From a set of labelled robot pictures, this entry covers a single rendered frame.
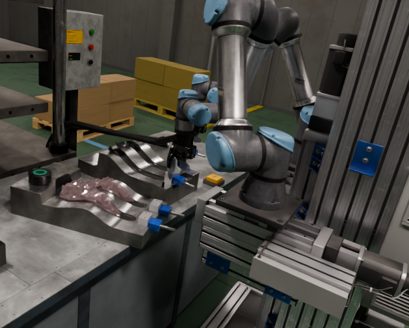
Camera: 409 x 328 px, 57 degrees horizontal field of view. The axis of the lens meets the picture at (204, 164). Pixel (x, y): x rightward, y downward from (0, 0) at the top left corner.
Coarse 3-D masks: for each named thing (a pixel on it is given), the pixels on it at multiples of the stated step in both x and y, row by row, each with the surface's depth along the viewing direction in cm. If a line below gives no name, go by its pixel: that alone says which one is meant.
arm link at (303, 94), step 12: (300, 36) 157; (288, 48) 158; (300, 48) 159; (288, 60) 160; (300, 60) 159; (288, 72) 163; (300, 72) 160; (300, 84) 162; (300, 96) 164; (312, 96) 164; (300, 108) 164
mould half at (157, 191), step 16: (144, 144) 184; (80, 160) 174; (96, 160) 175; (112, 160) 163; (144, 160) 174; (160, 160) 180; (96, 176) 171; (112, 176) 165; (128, 176) 160; (144, 176) 161; (192, 176) 168; (144, 192) 158; (160, 192) 153; (176, 192) 160
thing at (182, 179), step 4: (172, 176) 154; (176, 176) 156; (180, 176) 156; (164, 180) 157; (168, 180) 155; (172, 180) 155; (176, 180) 154; (180, 180) 153; (184, 180) 156; (168, 184) 156; (172, 184) 156; (176, 184) 154; (180, 184) 154; (188, 184) 153
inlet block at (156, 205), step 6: (150, 204) 140; (156, 204) 141; (162, 204) 144; (150, 210) 141; (156, 210) 140; (162, 210) 140; (168, 210) 140; (162, 216) 141; (168, 216) 141; (180, 216) 141
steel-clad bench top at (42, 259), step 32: (64, 160) 185; (192, 160) 211; (0, 192) 148; (192, 192) 173; (0, 224) 128; (32, 224) 131; (32, 256) 115; (64, 256) 118; (96, 256) 120; (0, 288) 101; (32, 288) 103; (0, 320) 92
